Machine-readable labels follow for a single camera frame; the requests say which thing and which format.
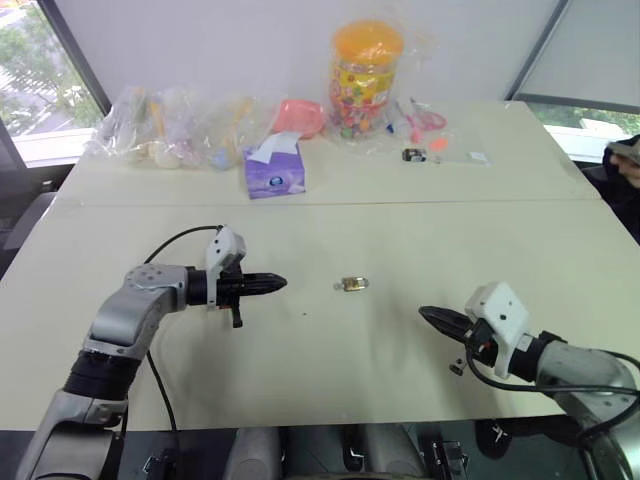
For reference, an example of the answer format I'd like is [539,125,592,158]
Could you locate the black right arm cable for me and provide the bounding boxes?
[464,329,640,397]

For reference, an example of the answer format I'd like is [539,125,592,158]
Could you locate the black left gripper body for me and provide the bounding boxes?
[217,271,251,330]

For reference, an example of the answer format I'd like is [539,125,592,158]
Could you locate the small clear plastic packet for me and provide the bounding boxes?
[449,148,494,167]

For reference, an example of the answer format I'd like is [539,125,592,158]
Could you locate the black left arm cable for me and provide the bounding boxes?
[143,224,226,432]

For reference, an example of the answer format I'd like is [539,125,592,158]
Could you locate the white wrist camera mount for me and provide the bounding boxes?
[464,281,531,379]
[204,225,248,309]

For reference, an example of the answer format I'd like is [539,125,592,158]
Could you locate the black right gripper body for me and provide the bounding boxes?
[464,319,502,369]

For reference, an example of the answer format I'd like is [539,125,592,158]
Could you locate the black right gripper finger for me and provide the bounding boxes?
[420,313,470,345]
[418,305,470,330]

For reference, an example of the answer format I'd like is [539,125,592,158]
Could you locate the clear plastic bag around jar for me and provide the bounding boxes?
[323,13,444,157]

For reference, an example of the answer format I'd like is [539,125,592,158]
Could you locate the black rounded shape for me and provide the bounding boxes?
[473,418,512,462]

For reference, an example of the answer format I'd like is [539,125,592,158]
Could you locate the clear bag of toys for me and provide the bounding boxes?
[85,83,281,174]

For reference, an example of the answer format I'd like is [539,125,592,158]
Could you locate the purple tissue box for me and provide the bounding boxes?
[242,132,308,201]

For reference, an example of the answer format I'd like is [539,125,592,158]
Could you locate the candy jar with orange lid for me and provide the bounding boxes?
[328,19,405,141]

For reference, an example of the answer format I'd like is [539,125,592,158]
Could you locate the pink scissors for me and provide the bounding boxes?
[399,96,448,143]

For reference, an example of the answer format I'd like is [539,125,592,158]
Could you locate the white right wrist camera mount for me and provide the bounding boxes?
[464,281,531,379]

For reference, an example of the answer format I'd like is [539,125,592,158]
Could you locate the seated person in dark clothes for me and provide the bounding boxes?
[582,132,640,244]

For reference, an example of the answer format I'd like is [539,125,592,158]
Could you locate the pink plastic bowl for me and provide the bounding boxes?
[272,98,326,141]

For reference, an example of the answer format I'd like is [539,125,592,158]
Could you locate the blue and white pen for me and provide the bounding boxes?
[383,98,403,135]

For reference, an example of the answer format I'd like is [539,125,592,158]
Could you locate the grey rounded shape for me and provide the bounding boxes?
[222,426,283,480]
[363,423,427,480]

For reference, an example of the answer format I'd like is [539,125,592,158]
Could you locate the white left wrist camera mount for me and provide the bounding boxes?
[204,225,248,309]

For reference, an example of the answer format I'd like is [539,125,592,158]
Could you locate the dark office chair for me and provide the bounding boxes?
[0,164,57,281]

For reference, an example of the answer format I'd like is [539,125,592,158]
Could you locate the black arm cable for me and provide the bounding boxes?
[143,224,226,432]
[464,329,640,397]

